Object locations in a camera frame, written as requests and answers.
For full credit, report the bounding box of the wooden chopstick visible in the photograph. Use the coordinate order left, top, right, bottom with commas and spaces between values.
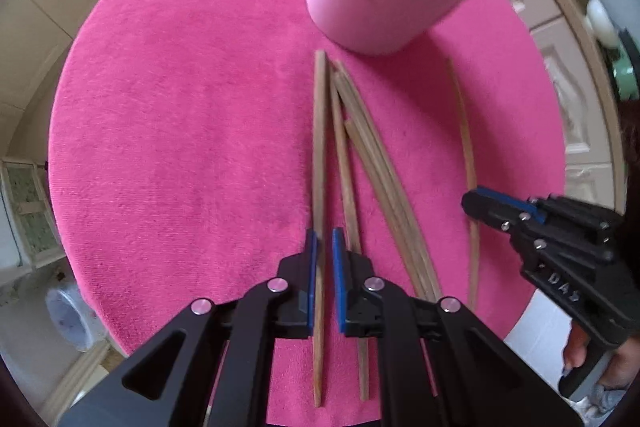
344, 120, 433, 300
330, 66, 370, 401
333, 61, 442, 303
330, 68, 442, 301
446, 58, 480, 311
311, 50, 330, 407

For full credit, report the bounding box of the green kitchen appliance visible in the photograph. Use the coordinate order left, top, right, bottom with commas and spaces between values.
613, 55, 639, 102

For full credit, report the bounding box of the right human hand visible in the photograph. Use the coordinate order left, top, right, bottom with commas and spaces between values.
560, 323, 640, 393

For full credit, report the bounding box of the white bowl on counter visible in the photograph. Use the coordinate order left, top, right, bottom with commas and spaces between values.
585, 0, 620, 49

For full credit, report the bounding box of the pink round table cloth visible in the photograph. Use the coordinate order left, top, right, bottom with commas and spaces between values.
48, 0, 569, 427

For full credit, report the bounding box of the translucent plastic bucket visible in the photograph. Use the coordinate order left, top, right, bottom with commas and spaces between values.
44, 282, 107, 352

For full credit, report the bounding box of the white green storage rack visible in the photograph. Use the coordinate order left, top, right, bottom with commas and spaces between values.
1, 158, 65, 271

